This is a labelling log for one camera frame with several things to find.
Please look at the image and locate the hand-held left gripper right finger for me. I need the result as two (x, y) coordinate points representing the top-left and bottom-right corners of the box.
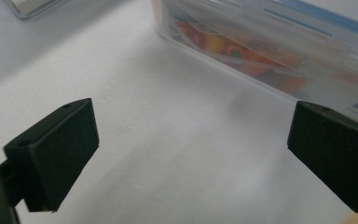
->
(287, 100), (358, 215)

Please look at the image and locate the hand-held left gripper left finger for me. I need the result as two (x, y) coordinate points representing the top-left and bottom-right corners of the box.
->
(0, 98), (101, 214)

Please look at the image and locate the small clear food container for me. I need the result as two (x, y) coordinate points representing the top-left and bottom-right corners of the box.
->
(3, 0), (63, 21)

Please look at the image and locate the large clear food container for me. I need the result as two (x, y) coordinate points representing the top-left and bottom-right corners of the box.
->
(151, 0), (358, 133)

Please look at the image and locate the white table mat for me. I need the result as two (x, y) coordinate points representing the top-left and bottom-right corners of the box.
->
(0, 0), (358, 224)

